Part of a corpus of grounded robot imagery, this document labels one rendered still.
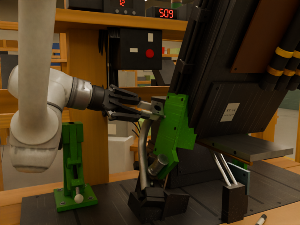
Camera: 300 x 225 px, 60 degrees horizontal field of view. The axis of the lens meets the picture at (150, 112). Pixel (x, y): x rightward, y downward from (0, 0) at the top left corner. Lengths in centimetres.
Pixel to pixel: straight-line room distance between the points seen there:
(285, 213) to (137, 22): 80
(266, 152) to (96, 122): 64
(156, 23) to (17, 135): 63
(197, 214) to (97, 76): 62
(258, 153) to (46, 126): 52
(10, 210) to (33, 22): 70
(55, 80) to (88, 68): 33
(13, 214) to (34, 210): 8
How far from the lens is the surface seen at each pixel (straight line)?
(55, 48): 772
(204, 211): 90
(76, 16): 94
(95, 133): 107
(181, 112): 77
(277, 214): 95
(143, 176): 84
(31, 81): 54
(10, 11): 1090
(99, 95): 77
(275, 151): 78
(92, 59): 105
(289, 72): 83
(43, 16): 51
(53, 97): 71
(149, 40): 102
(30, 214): 95
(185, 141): 81
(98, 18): 95
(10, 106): 112
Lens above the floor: 133
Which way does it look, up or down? 8 degrees down
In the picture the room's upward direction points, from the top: straight up
